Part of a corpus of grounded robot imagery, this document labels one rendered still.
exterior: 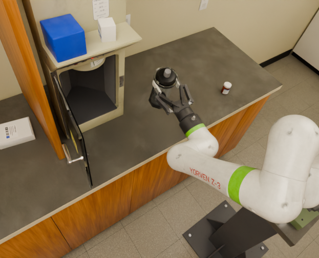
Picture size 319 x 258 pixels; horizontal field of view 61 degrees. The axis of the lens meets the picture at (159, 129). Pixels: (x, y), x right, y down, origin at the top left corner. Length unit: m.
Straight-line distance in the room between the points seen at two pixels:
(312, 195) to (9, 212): 1.18
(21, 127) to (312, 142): 1.23
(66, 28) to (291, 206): 0.79
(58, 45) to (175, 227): 1.69
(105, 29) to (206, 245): 1.74
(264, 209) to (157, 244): 1.51
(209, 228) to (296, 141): 1.64
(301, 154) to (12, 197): 1.11
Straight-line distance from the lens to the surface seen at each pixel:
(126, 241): 2.17
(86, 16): 1.01
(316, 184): 1.14
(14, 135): 1.45
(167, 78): 1.20
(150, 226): 2.21
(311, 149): 0.75
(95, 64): 1.18
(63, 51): 0.91
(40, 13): 0.95
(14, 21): 0.83
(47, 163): 1.37
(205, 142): 1.09
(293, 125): 0.74
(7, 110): 1.61
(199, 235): 2.24
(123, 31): 1.05
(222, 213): 2.35
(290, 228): 1.43
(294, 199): 0.75
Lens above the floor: 2.11
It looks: 54 degrees down
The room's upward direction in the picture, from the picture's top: 12 degrees clockwise
